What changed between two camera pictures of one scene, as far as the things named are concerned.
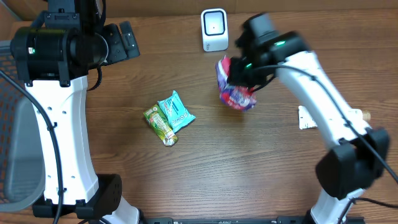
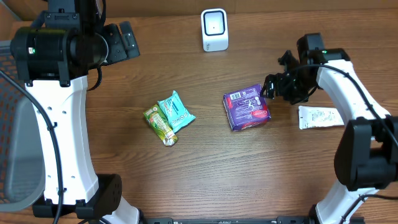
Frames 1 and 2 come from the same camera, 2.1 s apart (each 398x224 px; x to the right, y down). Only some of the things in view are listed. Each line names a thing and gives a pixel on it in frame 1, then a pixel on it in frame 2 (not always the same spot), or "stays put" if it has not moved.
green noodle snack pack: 162,127 stays put
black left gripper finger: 130,44 stays put
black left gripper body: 123,40 stays put
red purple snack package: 236,97 to 247,107
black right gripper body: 244,76 to 298,88
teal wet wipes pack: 176,112 stays put
